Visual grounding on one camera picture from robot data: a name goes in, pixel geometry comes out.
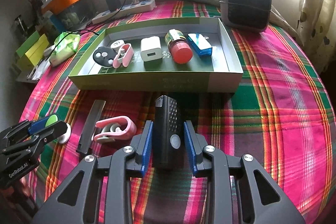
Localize green white suction holder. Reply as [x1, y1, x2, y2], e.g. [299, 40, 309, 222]
[45, 114, 71, 144]

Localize pink white clip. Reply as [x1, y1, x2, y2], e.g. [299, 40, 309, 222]
[92, 115, 137, 144]
[113, 43, 134, 69]

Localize black power bank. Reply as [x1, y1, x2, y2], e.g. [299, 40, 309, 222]
[152, 96, 183, 169]

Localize black bar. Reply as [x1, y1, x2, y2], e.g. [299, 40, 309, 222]
[76, 100, 106, 161]

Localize green grey cardboard box tray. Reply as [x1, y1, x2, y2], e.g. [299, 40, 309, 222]
[69, 17, 243, 93]

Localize black round three-button remote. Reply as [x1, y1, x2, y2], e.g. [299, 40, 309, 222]
[93, 47, 117, 68]

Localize white round cap device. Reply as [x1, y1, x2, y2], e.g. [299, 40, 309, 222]
[110, 39, 125, 52]

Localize white usb charger block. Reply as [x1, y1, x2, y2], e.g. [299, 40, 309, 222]
[140, 36, 162, 62]

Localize blue transparent usb tester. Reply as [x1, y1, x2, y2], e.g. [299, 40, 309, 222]
[187, 33, 213, 57]

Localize brown jar red lid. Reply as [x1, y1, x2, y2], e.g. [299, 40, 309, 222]
[165, 29, 193, 64]

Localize person left hand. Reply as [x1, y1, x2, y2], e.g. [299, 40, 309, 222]
[16, 177, 30, 197]

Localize yellow green boxes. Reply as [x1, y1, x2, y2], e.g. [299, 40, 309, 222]
[15, 31, 49, 71]

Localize green wet wipes pack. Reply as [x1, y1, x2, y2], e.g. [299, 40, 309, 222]
[50, 32, 80, 67]

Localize plaid pink green tablecloth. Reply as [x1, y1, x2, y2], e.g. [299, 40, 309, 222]
[19, 0, 336, 224]

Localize black plugged charger adapter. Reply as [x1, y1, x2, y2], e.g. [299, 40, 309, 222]
[105, 0, 121, 12]

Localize white power strip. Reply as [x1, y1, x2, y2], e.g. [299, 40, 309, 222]
[92, 0, 156, 24]

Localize grey black fan heater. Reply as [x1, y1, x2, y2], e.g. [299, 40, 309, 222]
[219, 0, 272, 33]

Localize cream patterned curtain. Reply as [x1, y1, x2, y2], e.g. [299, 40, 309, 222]
[297, 0, 335, 73]

